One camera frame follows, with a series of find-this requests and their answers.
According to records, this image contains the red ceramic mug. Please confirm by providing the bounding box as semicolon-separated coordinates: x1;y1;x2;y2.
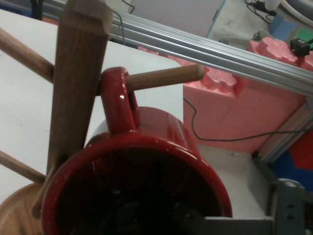
41;66;233;235

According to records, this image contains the dark camera mount bracket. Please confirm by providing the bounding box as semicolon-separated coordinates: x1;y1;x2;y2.
204;216;274;235

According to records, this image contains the aluminium frame strut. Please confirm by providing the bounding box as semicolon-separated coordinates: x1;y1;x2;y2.
253;102;313;165

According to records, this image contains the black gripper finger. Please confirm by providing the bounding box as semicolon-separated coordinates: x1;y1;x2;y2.
117;200;206;235

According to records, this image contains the bright blue foam block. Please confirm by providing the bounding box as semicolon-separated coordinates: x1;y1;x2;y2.
270;13;303;41

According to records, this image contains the short aluminium frame rail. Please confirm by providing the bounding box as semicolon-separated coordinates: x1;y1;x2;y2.
109;9;313;96

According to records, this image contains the green foam block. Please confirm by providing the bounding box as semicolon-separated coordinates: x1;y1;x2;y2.
296;27;313;49

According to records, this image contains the thin black cable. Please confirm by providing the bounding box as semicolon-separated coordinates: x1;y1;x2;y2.
182;97;308;142

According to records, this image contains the wooden mug tree stand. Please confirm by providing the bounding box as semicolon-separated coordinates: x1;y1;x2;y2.
0;0;205;235

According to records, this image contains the small black adapter box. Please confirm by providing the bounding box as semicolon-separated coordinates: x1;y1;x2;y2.
290;38;312;56

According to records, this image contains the black stand pole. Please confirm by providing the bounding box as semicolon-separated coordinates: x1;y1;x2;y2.
30;0;44;21

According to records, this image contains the white board teal edge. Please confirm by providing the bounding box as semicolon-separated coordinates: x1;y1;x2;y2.
204;0;313;49

